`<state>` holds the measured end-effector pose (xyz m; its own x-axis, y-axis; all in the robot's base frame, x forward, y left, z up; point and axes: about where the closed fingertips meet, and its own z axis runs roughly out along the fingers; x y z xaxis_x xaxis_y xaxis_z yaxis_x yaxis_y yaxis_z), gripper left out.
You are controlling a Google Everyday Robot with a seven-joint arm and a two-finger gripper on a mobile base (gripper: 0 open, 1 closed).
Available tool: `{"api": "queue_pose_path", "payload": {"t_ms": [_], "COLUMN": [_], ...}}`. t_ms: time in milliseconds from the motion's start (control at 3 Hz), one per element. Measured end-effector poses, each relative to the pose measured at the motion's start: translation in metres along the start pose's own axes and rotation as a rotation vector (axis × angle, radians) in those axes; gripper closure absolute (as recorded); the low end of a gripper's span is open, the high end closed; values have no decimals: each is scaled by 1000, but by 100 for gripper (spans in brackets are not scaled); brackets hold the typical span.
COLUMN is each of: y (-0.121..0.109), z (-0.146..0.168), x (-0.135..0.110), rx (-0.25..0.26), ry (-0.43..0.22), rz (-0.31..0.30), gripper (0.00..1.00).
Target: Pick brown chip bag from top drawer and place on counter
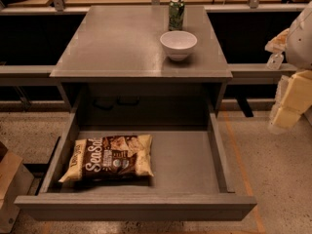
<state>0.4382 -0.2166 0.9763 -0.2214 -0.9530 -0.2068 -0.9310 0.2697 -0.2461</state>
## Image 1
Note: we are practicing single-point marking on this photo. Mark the clear hand sanitizer bottle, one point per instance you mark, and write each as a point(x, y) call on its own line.
point(275, 61)

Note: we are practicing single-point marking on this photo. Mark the brown sea salt chip bag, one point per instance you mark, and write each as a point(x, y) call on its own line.
point(109, 157)

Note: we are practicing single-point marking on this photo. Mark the grey metal shelf rail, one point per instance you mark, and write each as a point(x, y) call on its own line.
point(28, 75)

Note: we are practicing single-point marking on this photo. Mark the brown cardboard box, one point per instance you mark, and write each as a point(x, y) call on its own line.
point(15, 180)

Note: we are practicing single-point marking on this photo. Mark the white ceramic bowl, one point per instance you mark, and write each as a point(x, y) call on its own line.
point(178, 45)

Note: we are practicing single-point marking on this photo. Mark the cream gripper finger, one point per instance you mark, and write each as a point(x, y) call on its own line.
point(278, 43)
point(293, 98)

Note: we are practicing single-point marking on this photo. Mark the grey open top drawer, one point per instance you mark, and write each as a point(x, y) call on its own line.
point(191, 180)

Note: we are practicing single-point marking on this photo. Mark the grey cabinet counter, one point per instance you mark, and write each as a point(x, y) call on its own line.
point(122, 44)

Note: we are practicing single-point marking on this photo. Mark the green soda can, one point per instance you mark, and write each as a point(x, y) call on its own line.
point(176, 14)

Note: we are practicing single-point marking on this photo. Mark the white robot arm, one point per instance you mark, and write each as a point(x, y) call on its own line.
point(298, 50)

